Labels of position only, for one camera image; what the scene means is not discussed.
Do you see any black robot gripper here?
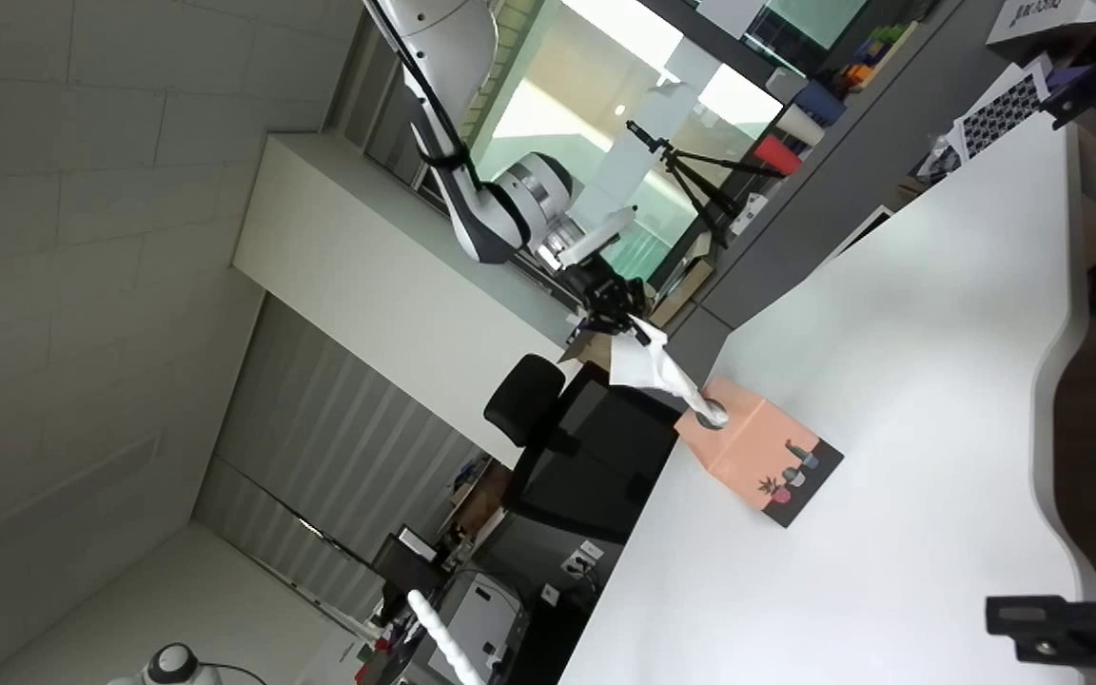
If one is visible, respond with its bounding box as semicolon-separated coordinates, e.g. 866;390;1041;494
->
555;255;674;352

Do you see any black office chair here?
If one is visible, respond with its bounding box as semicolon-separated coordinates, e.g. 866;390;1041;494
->
481;352;680;547

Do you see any red box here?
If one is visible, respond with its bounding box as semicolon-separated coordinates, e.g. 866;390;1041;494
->
751;131;806;179

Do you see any blue storage bin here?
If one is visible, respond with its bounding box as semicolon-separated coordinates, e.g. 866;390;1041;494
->
793;81;853;132

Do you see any white computer case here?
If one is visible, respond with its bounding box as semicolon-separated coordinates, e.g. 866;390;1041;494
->
438;567;531;676

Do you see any white light strip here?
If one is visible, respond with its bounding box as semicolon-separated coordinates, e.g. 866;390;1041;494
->
403;586;488;685

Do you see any black white checkerboard card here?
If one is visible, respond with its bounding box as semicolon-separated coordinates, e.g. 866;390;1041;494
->
947;66;1057;169

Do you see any white printed box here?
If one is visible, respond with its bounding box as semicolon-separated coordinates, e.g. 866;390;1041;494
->
981;0;1096;56

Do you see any round white lamp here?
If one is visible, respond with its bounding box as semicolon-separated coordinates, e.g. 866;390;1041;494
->
136;640;207;685

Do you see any black camera tripod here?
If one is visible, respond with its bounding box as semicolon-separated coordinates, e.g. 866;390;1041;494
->
620;118;783;249

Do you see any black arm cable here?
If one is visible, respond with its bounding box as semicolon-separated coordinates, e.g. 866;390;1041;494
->
366;0;535;258

